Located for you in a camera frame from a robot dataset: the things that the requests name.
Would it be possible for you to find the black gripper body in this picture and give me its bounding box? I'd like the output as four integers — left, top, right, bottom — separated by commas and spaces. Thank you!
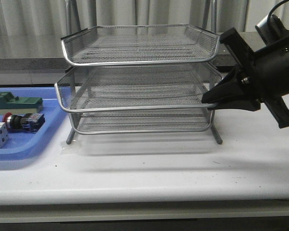
220, 28, 289, 128

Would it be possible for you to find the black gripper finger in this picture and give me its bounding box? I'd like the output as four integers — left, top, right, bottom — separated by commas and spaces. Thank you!
201, 67, 246, 104
207, 95, 261, 112

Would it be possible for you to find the silver mesh tray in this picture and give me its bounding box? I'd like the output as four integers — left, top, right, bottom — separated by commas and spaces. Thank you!
69, 108, 214, 135
55, 63, 221, 113
61, 24, 220, 66

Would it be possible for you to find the red emergency stop button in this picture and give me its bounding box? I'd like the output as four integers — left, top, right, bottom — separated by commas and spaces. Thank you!
2, 112, 45, 133

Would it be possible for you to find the clear tape strip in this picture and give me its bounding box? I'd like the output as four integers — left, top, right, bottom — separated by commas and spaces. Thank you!
60, 140, 83, 155

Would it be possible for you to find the blue plastic bin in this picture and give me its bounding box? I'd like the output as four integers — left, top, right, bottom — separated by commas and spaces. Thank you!
0, 87, 66, 161

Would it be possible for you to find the grey stone counter ledge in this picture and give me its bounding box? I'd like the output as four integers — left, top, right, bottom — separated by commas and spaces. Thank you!
0, 30, 289, 73

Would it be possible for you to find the green electrical component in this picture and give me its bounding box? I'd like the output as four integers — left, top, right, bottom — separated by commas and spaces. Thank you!
0, 92, 43, 115

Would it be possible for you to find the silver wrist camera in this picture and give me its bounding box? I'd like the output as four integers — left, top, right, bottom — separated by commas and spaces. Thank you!
255, 14, 285, 45

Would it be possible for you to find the silver metal rack frame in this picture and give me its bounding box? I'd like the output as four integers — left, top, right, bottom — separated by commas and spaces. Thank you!
65, 0, 223, 145

